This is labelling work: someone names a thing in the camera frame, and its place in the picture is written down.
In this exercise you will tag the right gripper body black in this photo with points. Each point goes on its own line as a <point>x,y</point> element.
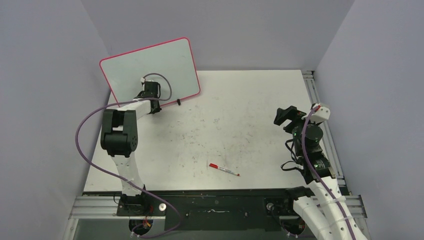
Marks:
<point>295,127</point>

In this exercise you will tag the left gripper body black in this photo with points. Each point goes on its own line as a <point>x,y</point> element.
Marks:
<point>156,110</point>

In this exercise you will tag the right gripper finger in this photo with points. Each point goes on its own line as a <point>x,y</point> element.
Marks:
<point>292,111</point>
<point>280,117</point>

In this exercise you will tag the pink framed whiteboard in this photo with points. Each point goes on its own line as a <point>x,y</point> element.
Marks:
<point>170,63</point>

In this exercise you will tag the white marker pen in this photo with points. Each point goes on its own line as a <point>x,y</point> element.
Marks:
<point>228,171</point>

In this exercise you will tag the red marker cap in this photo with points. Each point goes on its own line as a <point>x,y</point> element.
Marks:
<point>213,166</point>

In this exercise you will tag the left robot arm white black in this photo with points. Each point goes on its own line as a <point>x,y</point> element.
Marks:
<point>119,138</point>

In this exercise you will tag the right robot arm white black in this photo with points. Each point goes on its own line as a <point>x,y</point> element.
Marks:
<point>320,204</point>

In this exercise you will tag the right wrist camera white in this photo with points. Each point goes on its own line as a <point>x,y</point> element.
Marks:
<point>321,114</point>

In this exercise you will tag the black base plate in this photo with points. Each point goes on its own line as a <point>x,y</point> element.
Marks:
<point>216,210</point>

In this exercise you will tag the aluminium front rail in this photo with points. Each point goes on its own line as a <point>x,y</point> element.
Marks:
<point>104,207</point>

